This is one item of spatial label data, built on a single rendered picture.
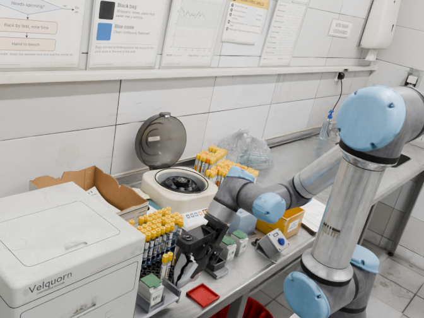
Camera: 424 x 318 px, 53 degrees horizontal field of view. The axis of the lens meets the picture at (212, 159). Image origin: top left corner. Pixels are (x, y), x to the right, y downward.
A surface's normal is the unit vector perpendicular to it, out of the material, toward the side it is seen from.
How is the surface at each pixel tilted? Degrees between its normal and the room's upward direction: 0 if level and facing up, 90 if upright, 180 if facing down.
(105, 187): 88
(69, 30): 94
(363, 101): 84
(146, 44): 92
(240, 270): 0
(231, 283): 0
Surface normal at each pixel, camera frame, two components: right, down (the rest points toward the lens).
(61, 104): 0.74, 0.38
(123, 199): -0.62, 0.20
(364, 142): -0.72, 0.00
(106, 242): 0.19, -0.91
